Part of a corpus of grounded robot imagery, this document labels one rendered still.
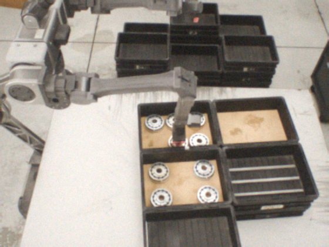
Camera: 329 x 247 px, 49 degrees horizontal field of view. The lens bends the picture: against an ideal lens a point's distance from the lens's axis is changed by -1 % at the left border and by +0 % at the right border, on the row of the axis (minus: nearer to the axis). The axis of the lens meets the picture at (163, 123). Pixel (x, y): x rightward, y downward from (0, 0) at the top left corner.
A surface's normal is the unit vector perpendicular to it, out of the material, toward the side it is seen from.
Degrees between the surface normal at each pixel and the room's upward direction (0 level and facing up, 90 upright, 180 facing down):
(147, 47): 0
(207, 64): 0
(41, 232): 0
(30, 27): 90
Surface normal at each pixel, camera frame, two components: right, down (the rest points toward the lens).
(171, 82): -0.27, -0.25
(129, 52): 0.01, -0.59
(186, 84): 0.79, -0.14
